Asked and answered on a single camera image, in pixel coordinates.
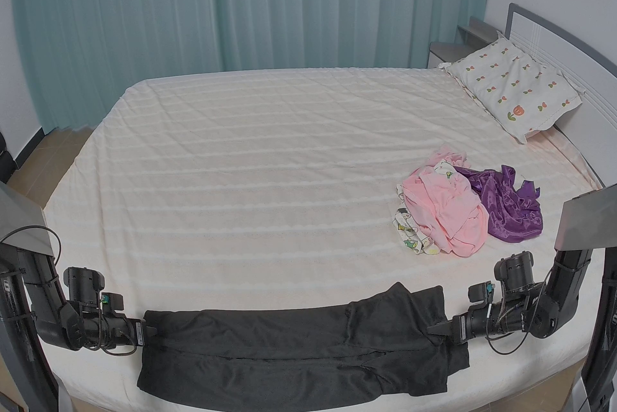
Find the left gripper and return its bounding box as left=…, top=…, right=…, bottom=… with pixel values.
left=103, top=315, right=147, bottom=348

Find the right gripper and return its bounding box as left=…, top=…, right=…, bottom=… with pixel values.
left=426, top=306, right=502, bottom=344

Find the black T-shirt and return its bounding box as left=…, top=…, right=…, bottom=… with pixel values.
left=136, top=282, right=470, bottom=399

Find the white printed garment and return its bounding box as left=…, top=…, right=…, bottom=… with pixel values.
left=389, top=159, right=459, bottom=256

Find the pink garment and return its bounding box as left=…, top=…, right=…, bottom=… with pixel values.
left=401, top=151, right=490, bottom=257

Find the purple garment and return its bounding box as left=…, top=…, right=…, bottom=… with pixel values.
left=455, top=164, right=544, bottom=243

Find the black chair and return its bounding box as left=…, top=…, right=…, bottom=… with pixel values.
left=0, top=130, right=17, bottom=184

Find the bed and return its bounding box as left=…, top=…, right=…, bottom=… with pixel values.
left=29, top=3, right=617, bottom=406

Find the white printed pillow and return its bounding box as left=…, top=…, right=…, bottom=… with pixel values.
left=438, top=36, right=586, bottom=145

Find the grey bedside table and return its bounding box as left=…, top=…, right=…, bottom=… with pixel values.
left=426, top=16, right=504, bottom=68

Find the black cable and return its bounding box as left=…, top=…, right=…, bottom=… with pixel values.
left=0, top=223, right=62, bottom=278
left=483, top=330, right=521, bottom=355
left=89, top=335, right=138, bottom=357

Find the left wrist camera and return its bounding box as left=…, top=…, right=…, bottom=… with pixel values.
left=98, top=291, right=125, bottom=314

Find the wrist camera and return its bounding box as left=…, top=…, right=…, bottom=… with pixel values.
left=98, top=291, right=125, bottom=314
left=468, top=282, right=496, bottom=306

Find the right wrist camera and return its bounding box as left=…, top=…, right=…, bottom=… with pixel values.
left=468, top=282, right=496, bottom=306

